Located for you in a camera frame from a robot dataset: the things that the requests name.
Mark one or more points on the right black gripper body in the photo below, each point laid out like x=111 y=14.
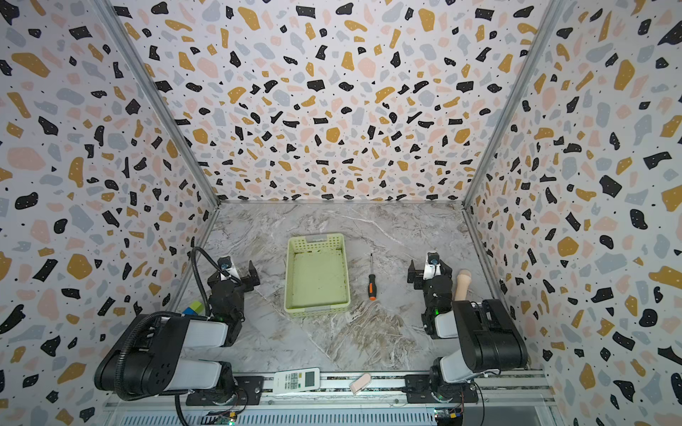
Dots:
x=427 y=291

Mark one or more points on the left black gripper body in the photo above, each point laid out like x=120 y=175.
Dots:
x=239 y=296

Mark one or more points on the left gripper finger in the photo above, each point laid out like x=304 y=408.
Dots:
x=251 y=280
x=213 y=276

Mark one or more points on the orange black handled screwdriver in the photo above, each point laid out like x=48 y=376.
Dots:
x=372 y=286

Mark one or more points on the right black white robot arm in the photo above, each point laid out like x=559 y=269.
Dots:
x=488 y=340

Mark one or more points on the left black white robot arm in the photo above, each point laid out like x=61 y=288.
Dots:
x=147 y=360

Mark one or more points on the beige wooden pestle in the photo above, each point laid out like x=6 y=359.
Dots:
x=463 y=282

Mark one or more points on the green yellow toy cube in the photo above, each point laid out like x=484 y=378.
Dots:
x=196 y=308

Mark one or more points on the light green plastic basket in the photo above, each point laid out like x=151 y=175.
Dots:
x=317 y=279

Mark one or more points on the white remote control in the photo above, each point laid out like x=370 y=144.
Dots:
x=296 y=381

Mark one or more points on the pink eraser block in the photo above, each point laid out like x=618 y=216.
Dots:
x=360 y=383

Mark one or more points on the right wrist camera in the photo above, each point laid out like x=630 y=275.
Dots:
x=432 y=266

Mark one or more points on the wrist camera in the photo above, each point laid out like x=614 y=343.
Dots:
x=227 y=268
x=432 y=266

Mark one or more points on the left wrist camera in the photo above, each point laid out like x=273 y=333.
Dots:
x=227 y=268

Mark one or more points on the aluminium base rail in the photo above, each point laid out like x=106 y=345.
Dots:
x=519 y=397

